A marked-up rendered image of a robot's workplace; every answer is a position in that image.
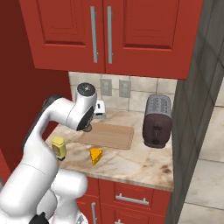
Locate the grey base cupboard handle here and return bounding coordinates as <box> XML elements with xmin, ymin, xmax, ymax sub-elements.
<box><xmin>90</xmin><ymin>201</ymin><xmax>97</xmax><ymax>224</ymax></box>

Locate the grey cupboard door handle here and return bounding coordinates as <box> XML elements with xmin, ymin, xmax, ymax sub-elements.
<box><xmin>89</xmin><ymin>5</ymin><xmax>99</xmax><ymax>64</ymax></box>
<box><xmin>106</xmin><ymin>5</ymin><xmax>114</xmax><ymax>65</ymax></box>

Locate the wooden cutting board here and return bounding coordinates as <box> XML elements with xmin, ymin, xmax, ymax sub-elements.
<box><xmin>72</xmin><ymin>122</ymin><xmax>136</xmax><ymax>151</ymax></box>

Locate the yellow cheese wedge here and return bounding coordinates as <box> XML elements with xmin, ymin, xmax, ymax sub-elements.
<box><xmin>88</xmin><ymin>147</ymin><xmax>104</xmax><ymax>167</ymax></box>

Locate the tall red cabinet panel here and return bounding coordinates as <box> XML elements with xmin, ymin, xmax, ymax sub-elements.
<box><xmin>0</xmin><ymin>0</ymin><xmax>73</xmax><ymax>185</ymax></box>

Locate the red base cupboard door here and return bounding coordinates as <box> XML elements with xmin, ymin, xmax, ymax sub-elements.
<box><xmin>76</xmin><ymin>176</ymin><xmax>101</xmax><ymax>224</ymax></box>

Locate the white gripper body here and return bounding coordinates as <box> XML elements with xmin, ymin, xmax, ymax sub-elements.
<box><xmin>94</xmin><ymin>100</ymin><xmax>107</xmax><ymax>120</ymax></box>

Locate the yellow condiment bottle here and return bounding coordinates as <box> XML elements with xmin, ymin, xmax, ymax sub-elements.
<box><xmin>51</xmin><ymin>136</ymin><xmax>67</xmax><ymax>161</ymax></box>

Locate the dark brown toaster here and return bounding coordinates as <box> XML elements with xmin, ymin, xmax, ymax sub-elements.
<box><xmin>142</xmin><ymin>94</ymin><xmax>173</xmax><ymax>150</ymax></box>

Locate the grey wall socket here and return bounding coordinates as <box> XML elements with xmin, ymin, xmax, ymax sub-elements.
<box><xmin>100</xmin><ymin>78</ymin><xmax>113</xmax><ymax>97</ymax></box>
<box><xmin>118</xmin><ymin>79</ymin><xmax>132</xmax><ymax>99</ymax></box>

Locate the red drawer front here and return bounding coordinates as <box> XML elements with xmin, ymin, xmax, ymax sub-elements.
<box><xmin>100</xmin><ymin>203</ymin><xmax>167</xmax><ymax>224</ymax></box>
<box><xmin>98</xmin><ymin>178</ymin><xmax>172</xmax><ymax>217</ymax></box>

